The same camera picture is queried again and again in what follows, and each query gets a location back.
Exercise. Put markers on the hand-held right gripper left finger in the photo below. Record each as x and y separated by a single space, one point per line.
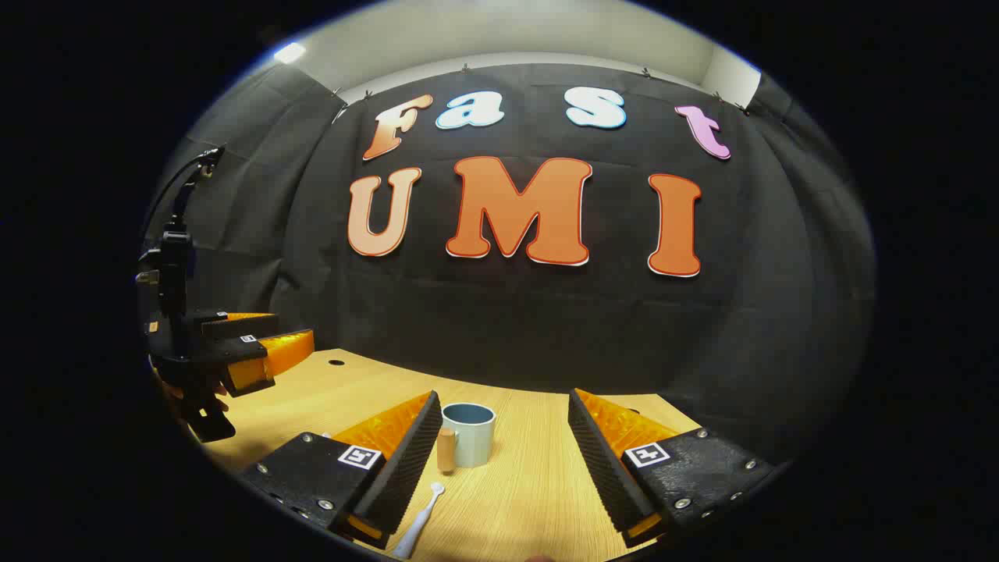
406 460

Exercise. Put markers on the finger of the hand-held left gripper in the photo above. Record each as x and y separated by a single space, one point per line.
238 324
281 355

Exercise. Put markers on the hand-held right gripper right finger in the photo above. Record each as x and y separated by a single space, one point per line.
601 460

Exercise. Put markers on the white toothbrush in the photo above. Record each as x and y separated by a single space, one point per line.
421 519

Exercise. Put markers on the light blue cup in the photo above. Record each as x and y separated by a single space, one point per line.
476 445

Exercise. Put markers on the wooden desktop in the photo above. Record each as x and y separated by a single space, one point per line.
531 484

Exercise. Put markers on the black backdrop cloth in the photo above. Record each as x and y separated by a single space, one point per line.
507 328

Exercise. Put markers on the ceiling light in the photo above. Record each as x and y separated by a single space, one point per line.
289 53

